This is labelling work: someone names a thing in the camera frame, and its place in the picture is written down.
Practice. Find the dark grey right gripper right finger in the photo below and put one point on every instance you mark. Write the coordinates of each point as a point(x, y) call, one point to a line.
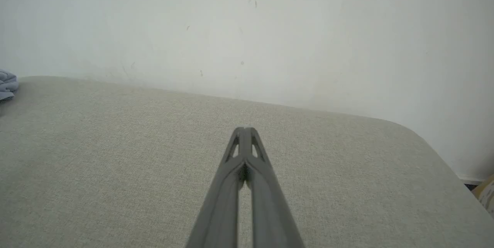
point(270, 209)

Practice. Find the yellowish tan object on floor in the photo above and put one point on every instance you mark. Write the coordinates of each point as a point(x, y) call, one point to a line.
point(486, 194)

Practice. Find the light blue polo shirt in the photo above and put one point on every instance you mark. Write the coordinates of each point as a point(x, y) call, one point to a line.
point(7, 84)

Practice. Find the beige fabric sofa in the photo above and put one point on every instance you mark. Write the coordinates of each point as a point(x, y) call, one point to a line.
point(115, 155)

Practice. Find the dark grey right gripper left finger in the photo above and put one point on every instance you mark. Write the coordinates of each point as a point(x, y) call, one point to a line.
point(220, 209)

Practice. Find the white skirting board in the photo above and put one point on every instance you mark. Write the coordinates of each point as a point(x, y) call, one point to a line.
point(469, 179)

